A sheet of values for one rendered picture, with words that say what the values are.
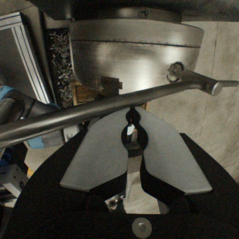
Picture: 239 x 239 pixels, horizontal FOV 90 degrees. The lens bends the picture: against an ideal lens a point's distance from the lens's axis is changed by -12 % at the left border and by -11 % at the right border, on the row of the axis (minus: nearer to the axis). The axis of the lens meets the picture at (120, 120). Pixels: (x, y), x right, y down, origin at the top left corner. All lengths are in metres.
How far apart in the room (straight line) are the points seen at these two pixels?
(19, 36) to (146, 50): 1.12
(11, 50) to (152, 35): 1.19
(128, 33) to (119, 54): 0.03
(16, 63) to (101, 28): 1.13
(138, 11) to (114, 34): 0.07
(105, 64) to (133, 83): 0.06
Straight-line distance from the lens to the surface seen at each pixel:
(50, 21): 0.91
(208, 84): 0.22
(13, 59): 1.33
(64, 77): 0.90
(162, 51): 0.24
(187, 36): 0.27
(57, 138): 0.42
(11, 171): 0.64
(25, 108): 0.50
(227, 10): 0.35
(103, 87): 0.27
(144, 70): 0.24
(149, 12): 0.29
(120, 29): 0.23
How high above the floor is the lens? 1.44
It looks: 52 degrees down
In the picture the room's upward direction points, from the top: 151 degrees clockwise
